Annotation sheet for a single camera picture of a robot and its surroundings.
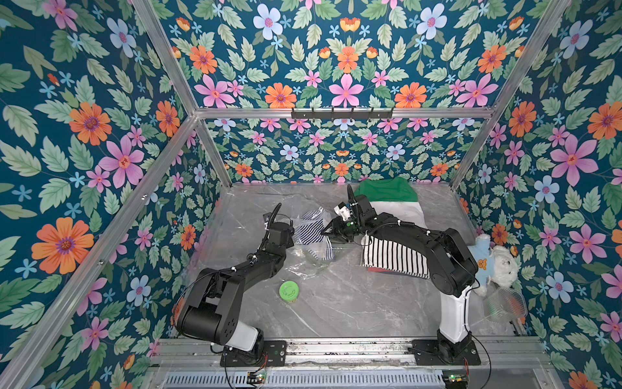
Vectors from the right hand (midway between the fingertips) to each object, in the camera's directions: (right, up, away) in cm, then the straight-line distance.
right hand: (329, 228), depth 89 cm
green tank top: (+28, +16, +26) cm, 41 cm away
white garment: (+35, +6, +18) cm, 40 cm away
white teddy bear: (+59, -13, -5) cm, 60 cm away
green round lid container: (-14, -21, -7) cm, 26 cm away
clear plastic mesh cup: (+61, -26, -6) cm, 67 cm away
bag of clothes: (-11, -14, +4) cm, 18 cm away
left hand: (-18, -1, +4) cm, 19 cm away
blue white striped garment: (-9, -3, +9) cm, 13 cm away
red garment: (+18, -15, -3) cm, 23 cm away
